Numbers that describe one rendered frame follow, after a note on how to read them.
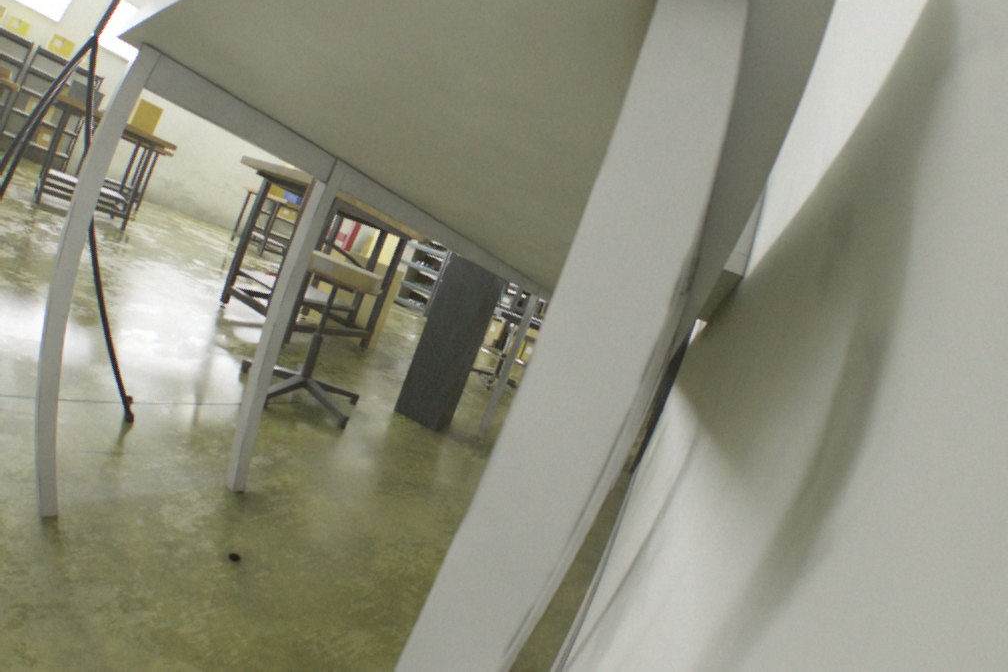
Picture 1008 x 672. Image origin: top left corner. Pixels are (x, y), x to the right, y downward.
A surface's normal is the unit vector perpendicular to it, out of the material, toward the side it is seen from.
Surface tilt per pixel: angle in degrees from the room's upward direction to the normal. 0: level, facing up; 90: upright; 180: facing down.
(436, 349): 90
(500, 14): 180
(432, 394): 90
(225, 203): 90
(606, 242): 90
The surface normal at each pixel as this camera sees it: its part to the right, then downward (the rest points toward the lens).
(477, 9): -0.37, 0.93
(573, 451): -0.36, -0.16
